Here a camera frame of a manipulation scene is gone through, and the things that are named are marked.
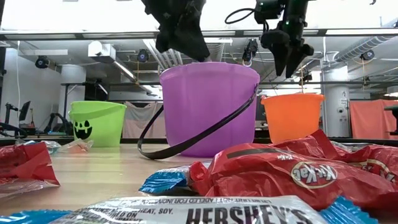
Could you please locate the Hershey's cookies creme bar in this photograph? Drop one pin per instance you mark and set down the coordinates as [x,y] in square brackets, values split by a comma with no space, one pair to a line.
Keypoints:
[199,214]
[161,183]

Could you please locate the grey overhead light beam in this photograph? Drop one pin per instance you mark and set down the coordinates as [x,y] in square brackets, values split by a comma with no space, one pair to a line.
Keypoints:
[93,34]

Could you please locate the black ceiling camera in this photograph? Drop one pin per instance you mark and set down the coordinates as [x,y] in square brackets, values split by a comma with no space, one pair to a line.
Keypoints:
[250,49]
[42,62]
[367,55]
[143,56]

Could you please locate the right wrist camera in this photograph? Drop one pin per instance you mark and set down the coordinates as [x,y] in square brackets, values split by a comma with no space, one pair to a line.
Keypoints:
[267,11]

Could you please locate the silver flexible duct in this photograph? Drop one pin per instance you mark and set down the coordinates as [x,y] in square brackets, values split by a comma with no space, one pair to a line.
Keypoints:
[360,46]

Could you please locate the black monitor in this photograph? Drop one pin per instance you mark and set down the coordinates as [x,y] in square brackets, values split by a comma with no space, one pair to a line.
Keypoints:
[25,110]

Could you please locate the red KitKat bar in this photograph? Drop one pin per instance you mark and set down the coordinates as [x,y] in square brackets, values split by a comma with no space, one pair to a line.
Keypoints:
[382,161]
[264,180]
[314,143]
[25,161]

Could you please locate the orange halloween bucket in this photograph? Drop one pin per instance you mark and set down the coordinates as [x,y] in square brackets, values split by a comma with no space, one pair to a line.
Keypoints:
[292,118]

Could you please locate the orange cloth cover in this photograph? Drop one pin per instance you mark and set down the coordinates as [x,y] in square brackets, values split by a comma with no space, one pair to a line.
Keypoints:
[370,121]

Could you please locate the green halloween bucket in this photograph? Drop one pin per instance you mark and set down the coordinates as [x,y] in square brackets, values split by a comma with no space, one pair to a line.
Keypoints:
[105,124]

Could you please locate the white cloth cover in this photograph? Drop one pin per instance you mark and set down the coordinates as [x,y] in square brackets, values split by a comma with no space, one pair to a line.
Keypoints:
[136,121]

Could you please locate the black background robot arm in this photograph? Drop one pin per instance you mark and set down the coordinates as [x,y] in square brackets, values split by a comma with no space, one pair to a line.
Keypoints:
[54,121]

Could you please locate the white ceiling duct unit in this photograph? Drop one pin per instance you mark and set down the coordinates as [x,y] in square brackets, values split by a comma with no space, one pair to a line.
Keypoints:
[102,51]

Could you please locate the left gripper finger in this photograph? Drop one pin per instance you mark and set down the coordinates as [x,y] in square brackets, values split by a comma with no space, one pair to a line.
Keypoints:
[192,40]
[164,40]

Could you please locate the white cylindrical column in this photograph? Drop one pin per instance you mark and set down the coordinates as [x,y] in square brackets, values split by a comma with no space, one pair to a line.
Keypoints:
[335,112]

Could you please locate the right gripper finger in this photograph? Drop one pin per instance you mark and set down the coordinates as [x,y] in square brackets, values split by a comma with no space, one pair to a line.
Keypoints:
[298,60]
[282,59]

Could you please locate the ribbed ceiling duct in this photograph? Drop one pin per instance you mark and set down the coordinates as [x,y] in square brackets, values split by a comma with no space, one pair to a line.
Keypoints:
[216,53]

